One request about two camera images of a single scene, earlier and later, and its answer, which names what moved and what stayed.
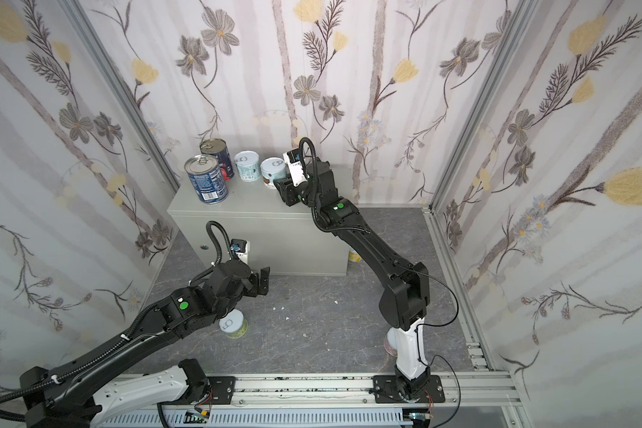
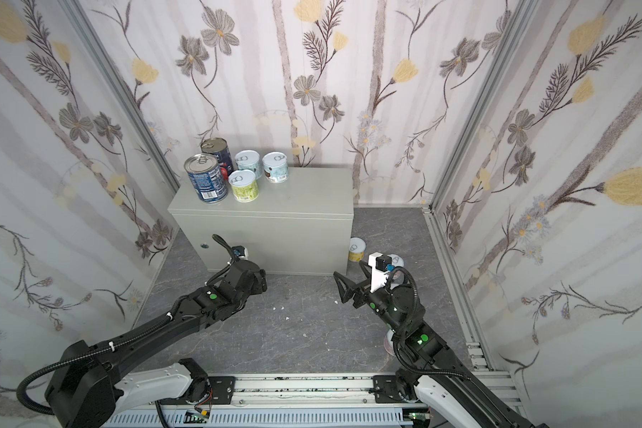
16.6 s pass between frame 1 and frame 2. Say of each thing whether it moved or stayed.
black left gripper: stayed
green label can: moved
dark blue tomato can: stayed
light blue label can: stayed
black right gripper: moved
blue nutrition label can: stayed
